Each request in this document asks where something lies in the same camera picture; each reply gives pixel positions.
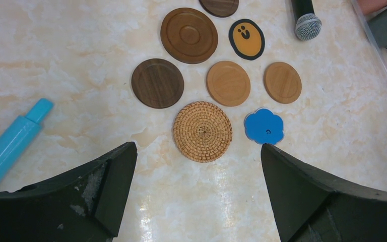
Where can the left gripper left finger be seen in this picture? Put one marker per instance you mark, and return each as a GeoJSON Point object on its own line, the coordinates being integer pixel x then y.
{"type": "Point", "coordinates": [85, 203]}

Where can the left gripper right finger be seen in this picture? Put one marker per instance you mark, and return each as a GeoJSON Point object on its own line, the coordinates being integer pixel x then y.
{"type": "Point", "coordinates": [310, 204]}

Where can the blue flower coaster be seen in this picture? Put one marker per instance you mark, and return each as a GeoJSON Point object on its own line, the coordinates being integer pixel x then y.
{"type": "Point", "coordinates": [264, 127]}

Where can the woven rattan coaster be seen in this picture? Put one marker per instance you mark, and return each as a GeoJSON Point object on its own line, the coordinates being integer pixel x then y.
{"type": "Point", "coordinates": [202, 131]}

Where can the light wooden coaster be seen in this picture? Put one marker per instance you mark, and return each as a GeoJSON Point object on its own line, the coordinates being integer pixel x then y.
{"type": "Point", "coordinates": [228, 83]}
{"type": "Point", "coordinates": [282, 82]}

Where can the dark brown wooden coaster bottom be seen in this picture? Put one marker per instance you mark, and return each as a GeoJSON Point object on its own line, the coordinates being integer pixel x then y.
{"type": "Point", "coordinates": [157, 83]}

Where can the orange face coaster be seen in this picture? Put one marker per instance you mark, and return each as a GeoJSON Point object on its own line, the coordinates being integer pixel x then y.
{"type": "Point", "coordinates": [246, 39]}

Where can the brown ringed wooden coaster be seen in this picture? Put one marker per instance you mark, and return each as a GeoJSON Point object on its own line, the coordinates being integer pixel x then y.
{"type": "Point", "coordinates": [188, 35]}

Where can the small pink cup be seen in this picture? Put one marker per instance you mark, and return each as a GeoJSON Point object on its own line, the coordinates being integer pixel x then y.
{"type": "Point", "coordinates": [370, 6]}

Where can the turquoise cylinder tube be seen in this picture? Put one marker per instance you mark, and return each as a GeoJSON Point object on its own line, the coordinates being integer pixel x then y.
{"type": "Point", "coordinates": [21, 133]}

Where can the clear plastic tray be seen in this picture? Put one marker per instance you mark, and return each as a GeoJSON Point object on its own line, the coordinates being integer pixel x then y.
{"type": "Point", "coordinates": [380, 54]}

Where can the black microphone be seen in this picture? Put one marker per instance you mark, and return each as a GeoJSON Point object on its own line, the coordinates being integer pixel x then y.
{"type": "Point", "coordinates": [308, 25]}

